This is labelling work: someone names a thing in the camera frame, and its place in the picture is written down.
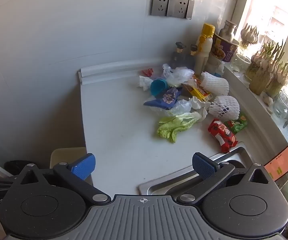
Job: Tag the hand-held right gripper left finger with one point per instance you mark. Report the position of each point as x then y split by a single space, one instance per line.
84 166

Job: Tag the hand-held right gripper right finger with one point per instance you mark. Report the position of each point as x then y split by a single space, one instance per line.
202 165

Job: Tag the red snack packet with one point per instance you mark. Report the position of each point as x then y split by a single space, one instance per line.
221 135

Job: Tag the green cabbage leaf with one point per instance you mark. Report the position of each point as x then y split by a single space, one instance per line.
174 125

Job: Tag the green snack packet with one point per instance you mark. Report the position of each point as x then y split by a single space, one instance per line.
237 125

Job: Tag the white tissue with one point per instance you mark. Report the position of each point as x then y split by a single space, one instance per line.
199 105
144 82

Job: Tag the white foam fruit net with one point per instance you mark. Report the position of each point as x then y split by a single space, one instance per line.
215 83
225 107

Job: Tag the clear plastic bag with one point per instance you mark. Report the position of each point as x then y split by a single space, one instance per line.
181 106
179 75

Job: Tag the yellow snack wrapper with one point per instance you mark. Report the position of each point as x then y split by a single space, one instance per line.
199 91

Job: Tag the dark blue snack wrapper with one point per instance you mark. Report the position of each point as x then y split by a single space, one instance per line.
167 96

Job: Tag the red candy wrapper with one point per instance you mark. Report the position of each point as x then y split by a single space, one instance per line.
147 72

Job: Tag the steel sink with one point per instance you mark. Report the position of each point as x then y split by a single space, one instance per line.
164 180

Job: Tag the phone with orange screen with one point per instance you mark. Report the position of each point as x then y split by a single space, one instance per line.
283 161

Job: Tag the loose garlic bulb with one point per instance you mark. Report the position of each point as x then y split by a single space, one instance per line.
268 99

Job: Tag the small blue labelled bottle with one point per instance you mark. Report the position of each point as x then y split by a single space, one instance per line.
215 63

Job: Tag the sprouted garlic jar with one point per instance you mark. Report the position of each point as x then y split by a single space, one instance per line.
281 80
262 81
256 66

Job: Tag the black sauce bottle gold collar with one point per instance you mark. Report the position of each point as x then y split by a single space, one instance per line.
192 55
179 56

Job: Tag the cream bottle yellow cap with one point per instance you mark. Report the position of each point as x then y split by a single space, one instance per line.
204 47

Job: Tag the purple instant noodle cup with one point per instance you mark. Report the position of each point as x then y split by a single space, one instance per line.
225 48

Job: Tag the garlic bulb bunch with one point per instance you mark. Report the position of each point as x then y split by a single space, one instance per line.
249 36

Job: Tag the steel flask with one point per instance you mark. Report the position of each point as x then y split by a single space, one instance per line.
227 30

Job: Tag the window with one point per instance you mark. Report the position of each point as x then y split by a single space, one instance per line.
271 10

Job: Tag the grey wall socket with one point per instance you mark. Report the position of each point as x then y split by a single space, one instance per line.
191 9
160 4
178 6

